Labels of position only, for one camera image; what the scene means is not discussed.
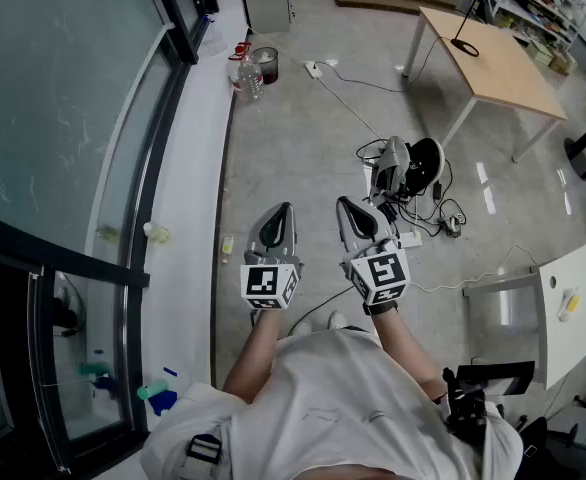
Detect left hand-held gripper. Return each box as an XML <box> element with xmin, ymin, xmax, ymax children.
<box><xmin>240</xmin><ymin>201</ymin><xmax>305</xmax><ymax>312</ymax></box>

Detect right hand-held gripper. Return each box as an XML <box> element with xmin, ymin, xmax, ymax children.
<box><xmin>336</xmin><ymin>196</ymin><xmax>413</xmax><ymax>307</ymax></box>

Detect black plug with cable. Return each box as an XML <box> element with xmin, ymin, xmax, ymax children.
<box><xmin>314</xmin><ymin>35</ymin><xmax>455</xmax><ymax>94</ymax></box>

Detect black desk lamp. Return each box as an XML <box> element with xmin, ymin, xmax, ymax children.
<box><xmin>450</xmin><ymin>0</ymin><xmax>492</xmax><ymax>58</ymax></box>

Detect person's right forearm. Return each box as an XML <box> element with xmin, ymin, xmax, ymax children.
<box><xmin>370</xmin><ymin>310</ymin><xmax>448</xmax><ymax>400</ymax></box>

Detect person's left forearm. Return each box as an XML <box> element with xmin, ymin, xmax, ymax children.
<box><xmin>221</xmin><ymin>309</ymin><xmax>287</xmax><ymax>405</ymax></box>

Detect grey handheld device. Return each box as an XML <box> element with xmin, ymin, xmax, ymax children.
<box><xmin>370</xmin><ymin>135</ymin><xmax>410</xmax><ymax>204</ymax></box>

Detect black round device white rim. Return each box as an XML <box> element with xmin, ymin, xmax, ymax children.
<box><xmin>405</xmin><ymin>137</ymin><xmax>447</xmax><ymax>194</ymax></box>

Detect pale yellow bottle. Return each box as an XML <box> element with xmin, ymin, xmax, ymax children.
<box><xmin>142</xmin><ymin>221</ymin><xmax>171</xmax><ymax>245</ymax></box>

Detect black trash bin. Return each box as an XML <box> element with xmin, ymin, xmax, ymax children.
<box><xmin>251</xmin><ymin>46</ymin><xmax>280</xmax><ymax>86</ymax></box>

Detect person's white shirt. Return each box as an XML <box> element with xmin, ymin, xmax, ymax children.
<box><xmin>140</xmin><ymin>328</ymin><xmax>524</xmax><ymax>480</ymax></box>

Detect green bottle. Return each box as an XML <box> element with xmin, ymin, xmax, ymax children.
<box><xmin>136</xmin><ymin>379</ymin><xmax>170</xmax><ymax>402</ymax></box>

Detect blue plastic object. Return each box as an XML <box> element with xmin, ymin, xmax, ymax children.
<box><xmin>147</xmin><ymin>390</ymin><xmax>179</xmax><ymax>418</ymax></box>

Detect wooden table white legs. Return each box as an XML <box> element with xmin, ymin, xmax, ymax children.
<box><xmin>401</xmin><ymin>6</ymin><xmax>569</xmax><ymax>164</ymax></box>

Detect yellow white object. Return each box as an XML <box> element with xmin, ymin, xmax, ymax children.
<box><xmin>557</xmin><ymin>287</ymin><xmax>582</xmax><ymax>323</ymax></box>

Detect white table with hole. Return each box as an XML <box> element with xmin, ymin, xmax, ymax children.
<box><xmin>462</xmin><ymin>235</ymin><xmax>586</xmax><ymax>392</ymax></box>

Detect pale cardboard box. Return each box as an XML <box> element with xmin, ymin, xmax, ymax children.
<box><xmin>526</xmin><ymin>40</ymin><xmax>554</xmax><ymax>64</ymax></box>
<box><xmin>550</xmin><ymin>50</ymin><xmax>577</xmax><ymax>75</ymax></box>

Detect black swivel chair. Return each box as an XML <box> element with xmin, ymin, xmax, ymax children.
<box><xmin>517</xmin><ymin>415</ymin><xmax>582</xmax><ymax>480</ymax></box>

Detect black floor cable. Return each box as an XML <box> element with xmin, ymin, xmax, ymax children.
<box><xmin>284</xmin><ymin>285</ymin><xmax>355</xmax><ymax>338</ymax></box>

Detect white floor cable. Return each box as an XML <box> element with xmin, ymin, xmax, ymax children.
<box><xmin>410</xmin><ymin>244</ymin><xmax>539</xmax><ymax>293</ymax></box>

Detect white power strip cord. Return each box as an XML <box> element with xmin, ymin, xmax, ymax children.
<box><xmin>319</xmin><ymin>75</ymin><xmax>385</xmax><ymax>140</ymax></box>

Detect large clear red-handled water bottle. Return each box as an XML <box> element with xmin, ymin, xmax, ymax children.
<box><xmin>227</xmin><ymin>41</ymin><xmax>266</xmax><ymax>103</ymax></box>

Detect white cable with plug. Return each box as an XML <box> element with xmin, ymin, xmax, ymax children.
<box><xmin>245</xmin><ymin>25</ymin><xmax>309</xmax><ymax>65</ymax></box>

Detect black window frame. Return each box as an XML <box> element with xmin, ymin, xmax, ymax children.
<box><xmin>0</xmin><ymin>0</ymin><xmax>220</xmax><ymax>480</ymax></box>

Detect black strap buckle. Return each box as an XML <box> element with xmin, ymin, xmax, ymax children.
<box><xmin>186</xmin><ymin>433</ymin><xmax>223</xmax><ymax>465</ymax></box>

